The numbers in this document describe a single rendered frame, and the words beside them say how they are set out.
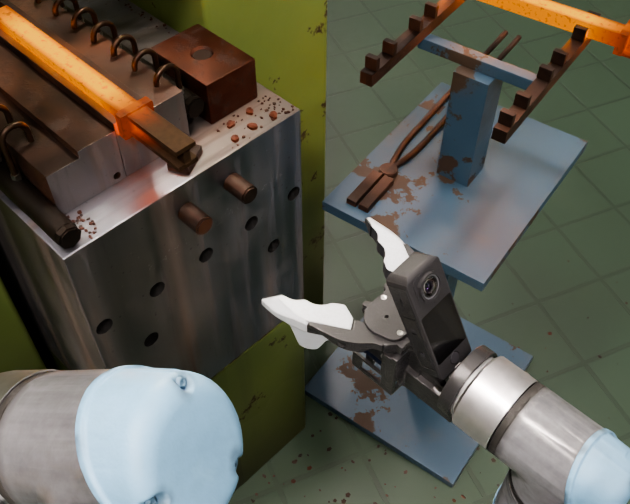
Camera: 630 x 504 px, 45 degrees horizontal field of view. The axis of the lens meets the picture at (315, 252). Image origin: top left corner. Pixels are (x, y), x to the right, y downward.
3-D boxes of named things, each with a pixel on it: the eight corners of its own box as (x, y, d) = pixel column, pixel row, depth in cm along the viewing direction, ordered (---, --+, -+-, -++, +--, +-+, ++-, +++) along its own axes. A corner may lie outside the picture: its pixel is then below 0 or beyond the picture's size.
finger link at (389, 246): (362, 248, 83) (381, 316, 77) (365, 211, 79) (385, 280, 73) (390, 245, 83) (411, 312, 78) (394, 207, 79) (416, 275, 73)
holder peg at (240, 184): (258, 198, 101) (257, 183, 99) (243, 208, 99) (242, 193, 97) (238, 183, 103) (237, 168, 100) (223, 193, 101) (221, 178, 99)
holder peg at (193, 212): (214, 228, 97) (212, 213, 95) (198, 239, 96) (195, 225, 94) (194, 212, 99) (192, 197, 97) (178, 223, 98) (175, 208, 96)
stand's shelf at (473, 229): (585, 149, 137) (588, 141, 135) (481, 292, 116) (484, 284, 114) (440, 90, 148) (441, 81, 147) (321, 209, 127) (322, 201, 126)
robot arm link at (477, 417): (495, 423, 62) (550, 362, 65) (450, 388, 64) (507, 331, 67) (479, 463, 67) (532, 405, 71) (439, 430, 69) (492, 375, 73)
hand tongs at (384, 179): (503, 33, 158) (504, 28, 157) (521, 40, 156) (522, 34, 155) (346, 203, 125) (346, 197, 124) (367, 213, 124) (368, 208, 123)
